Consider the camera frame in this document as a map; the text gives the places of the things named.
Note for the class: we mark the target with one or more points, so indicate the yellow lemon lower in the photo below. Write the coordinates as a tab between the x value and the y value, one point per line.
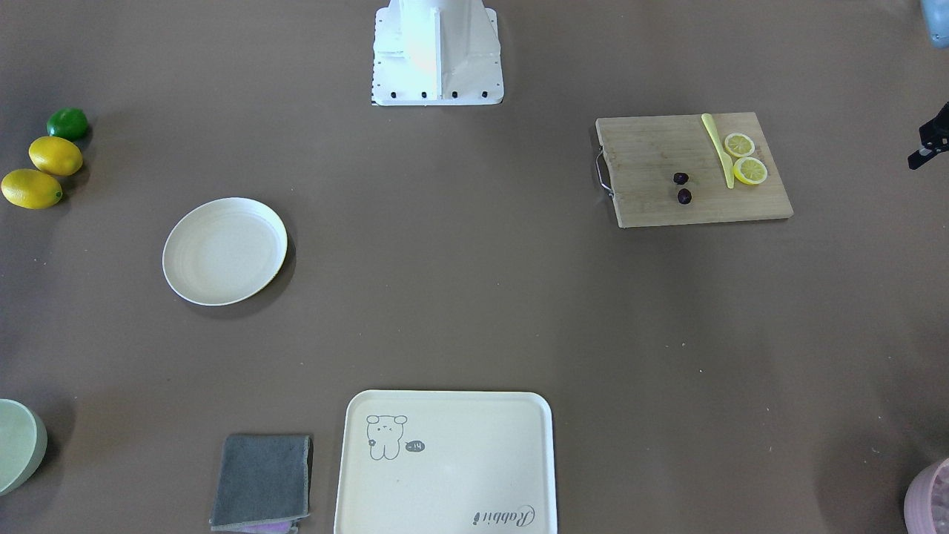
31	189

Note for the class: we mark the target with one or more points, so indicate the grey folded cloth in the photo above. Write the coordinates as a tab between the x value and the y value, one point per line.
263	484

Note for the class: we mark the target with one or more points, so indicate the cream rabbit tray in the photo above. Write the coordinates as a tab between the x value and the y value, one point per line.
447	462

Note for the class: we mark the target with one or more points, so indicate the lemon slice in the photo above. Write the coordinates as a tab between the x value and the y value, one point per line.
739	145
750	170

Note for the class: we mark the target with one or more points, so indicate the yellow plastic knife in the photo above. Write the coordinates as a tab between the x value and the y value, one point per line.
725	159

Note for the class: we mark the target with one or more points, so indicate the lemon slice upper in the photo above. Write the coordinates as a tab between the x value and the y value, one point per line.
739	145

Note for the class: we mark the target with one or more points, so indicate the yellow lemon upper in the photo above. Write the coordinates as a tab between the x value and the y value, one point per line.
56	156

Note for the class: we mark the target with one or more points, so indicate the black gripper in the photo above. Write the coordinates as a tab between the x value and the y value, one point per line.
936	137

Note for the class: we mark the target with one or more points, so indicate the yellow lemon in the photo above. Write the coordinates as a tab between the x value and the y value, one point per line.
31	189
56	156

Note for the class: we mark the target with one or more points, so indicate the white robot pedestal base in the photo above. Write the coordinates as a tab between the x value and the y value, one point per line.
436	53

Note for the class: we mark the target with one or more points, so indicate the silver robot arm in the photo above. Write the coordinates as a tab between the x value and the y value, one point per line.
935	14

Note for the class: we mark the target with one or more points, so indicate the cream round plate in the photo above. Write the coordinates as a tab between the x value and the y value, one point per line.
224	251

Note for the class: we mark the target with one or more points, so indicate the pink ice bowl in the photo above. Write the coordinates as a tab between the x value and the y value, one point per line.
926	500

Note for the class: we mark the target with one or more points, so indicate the wooden cutting board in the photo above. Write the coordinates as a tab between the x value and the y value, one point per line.
639	156

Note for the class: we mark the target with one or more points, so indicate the green bowl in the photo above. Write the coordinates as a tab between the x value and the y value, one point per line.
23	444

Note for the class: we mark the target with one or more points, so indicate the lemon slice lower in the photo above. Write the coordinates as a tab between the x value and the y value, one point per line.
750	170

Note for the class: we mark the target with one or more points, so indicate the green lime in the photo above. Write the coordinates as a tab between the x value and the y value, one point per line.
67	123

